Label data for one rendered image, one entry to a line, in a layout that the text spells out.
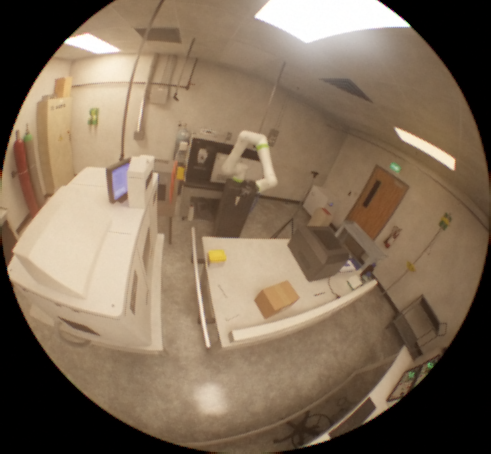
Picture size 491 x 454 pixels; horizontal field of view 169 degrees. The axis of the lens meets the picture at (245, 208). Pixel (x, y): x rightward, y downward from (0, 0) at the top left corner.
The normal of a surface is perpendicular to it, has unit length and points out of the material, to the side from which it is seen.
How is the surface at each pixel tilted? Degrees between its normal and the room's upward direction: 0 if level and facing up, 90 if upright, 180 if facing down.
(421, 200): 90
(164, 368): 0
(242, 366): 0
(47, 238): 40
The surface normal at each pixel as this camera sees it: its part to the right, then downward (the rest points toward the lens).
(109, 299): 0.30, -0.81
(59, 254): 0.82, -0.55
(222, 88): 0.27, 0.58
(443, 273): -0.91, -0.10
